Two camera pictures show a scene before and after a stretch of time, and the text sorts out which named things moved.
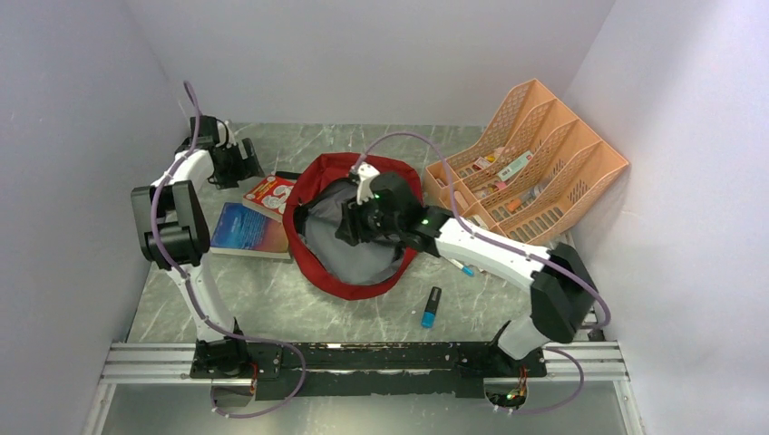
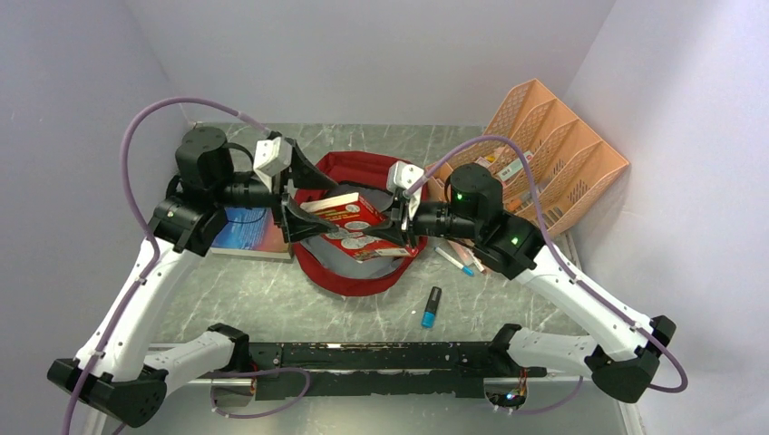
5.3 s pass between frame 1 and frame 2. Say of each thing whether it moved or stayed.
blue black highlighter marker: stayed
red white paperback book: moved
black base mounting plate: stayed
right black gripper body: moved
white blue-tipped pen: stayed
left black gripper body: moved
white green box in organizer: stayed
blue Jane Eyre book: stayed
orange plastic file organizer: stayed
